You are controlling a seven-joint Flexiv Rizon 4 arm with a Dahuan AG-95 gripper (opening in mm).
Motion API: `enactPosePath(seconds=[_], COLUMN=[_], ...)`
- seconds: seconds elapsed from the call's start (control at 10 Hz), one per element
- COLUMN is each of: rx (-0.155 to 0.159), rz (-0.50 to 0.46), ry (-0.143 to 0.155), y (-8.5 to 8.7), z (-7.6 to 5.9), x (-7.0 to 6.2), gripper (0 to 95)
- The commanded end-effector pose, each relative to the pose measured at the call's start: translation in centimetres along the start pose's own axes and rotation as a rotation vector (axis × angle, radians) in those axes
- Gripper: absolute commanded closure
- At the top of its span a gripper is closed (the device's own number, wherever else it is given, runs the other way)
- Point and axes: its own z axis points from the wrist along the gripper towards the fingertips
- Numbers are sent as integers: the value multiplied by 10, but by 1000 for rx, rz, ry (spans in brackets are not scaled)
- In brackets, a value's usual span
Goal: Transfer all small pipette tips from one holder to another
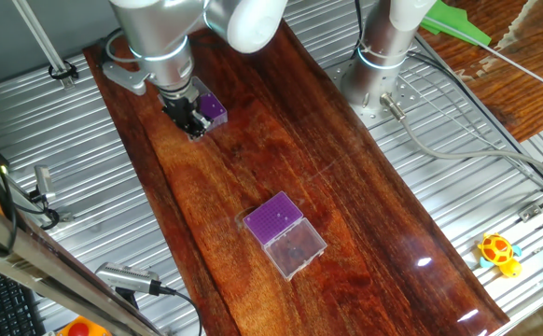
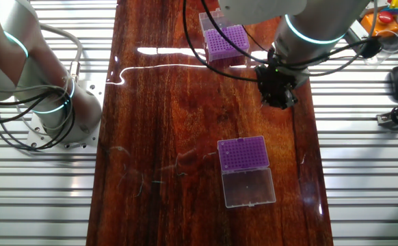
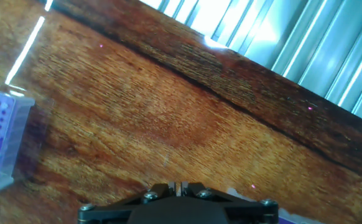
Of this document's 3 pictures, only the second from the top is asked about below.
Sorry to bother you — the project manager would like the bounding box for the clear plastic cup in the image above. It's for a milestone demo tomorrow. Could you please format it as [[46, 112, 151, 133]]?
[[363, 29, 398, 66]]

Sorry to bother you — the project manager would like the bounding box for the grey hose with metal connector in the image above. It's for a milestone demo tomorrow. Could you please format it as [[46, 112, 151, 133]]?
[[40, 23, 84, 85]]

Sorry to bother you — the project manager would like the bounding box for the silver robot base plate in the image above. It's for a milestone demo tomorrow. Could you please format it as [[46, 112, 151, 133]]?
[[26, 80, 106, 151]]

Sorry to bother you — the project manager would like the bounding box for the flat purple pipette tip holder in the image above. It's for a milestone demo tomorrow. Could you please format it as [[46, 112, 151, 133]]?
[[217, 135, 277, 209]]

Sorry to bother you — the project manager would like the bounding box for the black round cable plug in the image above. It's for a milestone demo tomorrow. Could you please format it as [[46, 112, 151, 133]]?
[[359, 36, 384, 59]]

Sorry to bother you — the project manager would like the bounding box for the tall purple pipette tip box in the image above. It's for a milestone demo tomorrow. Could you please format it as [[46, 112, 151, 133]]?
[[198, 8, 250, 63]]

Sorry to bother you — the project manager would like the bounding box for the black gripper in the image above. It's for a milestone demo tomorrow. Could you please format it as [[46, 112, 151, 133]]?
[[254, 64, 300, 111]]

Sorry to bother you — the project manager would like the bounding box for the orange emergency stop box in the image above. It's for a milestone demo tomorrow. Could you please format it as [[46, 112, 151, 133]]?
[[360, 12, 398, 38]]

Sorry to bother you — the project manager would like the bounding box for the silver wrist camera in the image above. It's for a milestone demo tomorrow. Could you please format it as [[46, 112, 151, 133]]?
[[344, 19, 371, 47]]

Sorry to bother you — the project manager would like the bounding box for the grey button box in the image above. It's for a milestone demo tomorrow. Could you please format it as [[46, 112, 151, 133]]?
[[368, 0, 390, 14]]

